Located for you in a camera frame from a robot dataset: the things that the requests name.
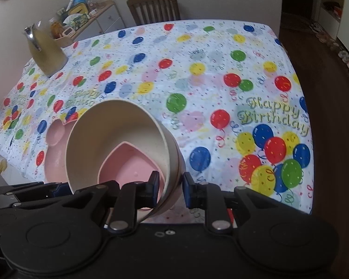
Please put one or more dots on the cream bowl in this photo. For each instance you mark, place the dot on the cream bowl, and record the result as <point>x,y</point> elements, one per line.
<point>117,140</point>

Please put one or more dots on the gold thermos jug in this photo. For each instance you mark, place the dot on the gold thermos jug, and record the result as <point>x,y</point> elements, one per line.
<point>46,53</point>

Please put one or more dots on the yellow black bag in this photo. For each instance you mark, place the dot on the yellow black bag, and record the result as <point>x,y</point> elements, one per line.
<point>77,6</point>

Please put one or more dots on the white drawer cabinet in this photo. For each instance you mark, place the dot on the white drawer cabinet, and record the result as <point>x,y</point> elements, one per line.
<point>107,19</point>

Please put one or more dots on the balloon birthday tablecloth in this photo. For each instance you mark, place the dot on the balloon birthday tablecloth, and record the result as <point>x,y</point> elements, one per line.
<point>226,90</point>

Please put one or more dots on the green tissue box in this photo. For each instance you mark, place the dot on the green tissue box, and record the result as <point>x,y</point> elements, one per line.
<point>76,21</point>

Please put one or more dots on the small white clock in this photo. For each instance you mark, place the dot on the small white clock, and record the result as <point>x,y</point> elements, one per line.
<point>68,32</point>

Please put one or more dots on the orange jar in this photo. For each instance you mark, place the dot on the orange jar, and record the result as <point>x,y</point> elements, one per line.
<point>56,28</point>

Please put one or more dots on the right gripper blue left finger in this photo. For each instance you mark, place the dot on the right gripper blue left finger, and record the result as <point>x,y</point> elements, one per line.
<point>131,198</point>

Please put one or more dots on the pink bear-shaped plate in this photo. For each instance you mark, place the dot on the pink bear-shaped plate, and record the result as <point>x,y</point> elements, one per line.
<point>54,161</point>

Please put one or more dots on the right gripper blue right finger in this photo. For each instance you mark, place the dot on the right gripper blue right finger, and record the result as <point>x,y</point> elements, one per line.
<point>208,198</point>

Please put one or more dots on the brown wooden chair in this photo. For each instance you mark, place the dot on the brown wooden chair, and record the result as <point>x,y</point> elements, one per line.
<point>153,11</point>

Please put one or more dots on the small pink heart bowl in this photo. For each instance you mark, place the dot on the small pink heart bowl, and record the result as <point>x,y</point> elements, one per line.
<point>126,163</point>

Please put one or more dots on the pink round bowl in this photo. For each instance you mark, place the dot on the pink round bowl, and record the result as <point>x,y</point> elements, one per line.
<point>176,167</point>

